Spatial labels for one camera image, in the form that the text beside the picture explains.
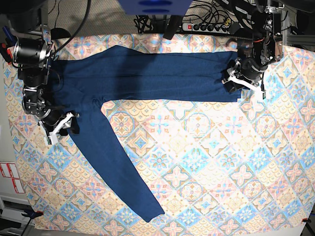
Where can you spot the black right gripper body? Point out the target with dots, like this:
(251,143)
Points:
(50,118)

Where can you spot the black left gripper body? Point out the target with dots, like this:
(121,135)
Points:
(246,69)

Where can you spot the blue long-sleeve shirt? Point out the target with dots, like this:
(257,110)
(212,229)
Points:
(122,73)

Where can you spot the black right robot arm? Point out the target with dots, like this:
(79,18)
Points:
(32,55)

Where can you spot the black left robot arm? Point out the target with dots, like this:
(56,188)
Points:
(262,19)

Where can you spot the red-white labels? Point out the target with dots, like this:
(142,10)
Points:
(10,179)

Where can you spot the white power strip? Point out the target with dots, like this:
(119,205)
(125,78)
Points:
(208,28)

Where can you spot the red-black clamp upper left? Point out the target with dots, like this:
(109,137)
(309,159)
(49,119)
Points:
(5,52)

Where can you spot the black round stool base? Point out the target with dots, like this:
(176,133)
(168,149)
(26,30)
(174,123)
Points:
(59,33)

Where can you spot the patterned tile tablecloth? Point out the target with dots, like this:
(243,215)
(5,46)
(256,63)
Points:
(217,169)

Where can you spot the blue-black clamp lower left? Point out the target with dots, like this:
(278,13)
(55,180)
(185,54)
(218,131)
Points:
(31,214)

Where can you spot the white cabinet lower left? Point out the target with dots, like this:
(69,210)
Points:
(12,209)

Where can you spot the orange clamp lower right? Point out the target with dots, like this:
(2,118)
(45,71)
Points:
(307,220)

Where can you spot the blue-handled clamp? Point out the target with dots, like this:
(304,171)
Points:
(8,34)

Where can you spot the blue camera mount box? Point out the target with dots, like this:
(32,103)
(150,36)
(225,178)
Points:
(155,7)

